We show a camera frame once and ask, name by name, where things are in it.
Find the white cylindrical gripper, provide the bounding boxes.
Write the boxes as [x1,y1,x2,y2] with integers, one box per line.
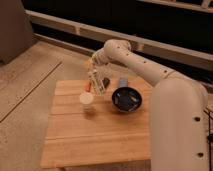
[88,50,109,83]

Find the white rectangular bottle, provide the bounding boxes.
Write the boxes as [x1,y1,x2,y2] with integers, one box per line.
[91,70,105,95]

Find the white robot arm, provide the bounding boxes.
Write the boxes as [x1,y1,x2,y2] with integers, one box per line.
[91,39,210,171]

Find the white cup with lid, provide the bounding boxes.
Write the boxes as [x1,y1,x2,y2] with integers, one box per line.
[79,92,94,112]

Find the dark blue bowl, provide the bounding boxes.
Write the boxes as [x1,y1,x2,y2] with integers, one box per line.
[112,87,143,112]

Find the wooden board table top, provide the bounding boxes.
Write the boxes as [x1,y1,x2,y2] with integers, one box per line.
[41,78,151,168]

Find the brown sofa corner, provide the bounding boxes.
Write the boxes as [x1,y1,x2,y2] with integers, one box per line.
[0,0,36,64]

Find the white wooden rail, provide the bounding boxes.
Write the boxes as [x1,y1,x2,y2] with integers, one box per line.
[26,10,213,72]

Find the black cables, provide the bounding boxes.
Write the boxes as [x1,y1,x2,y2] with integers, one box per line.
[204,108,213,171]

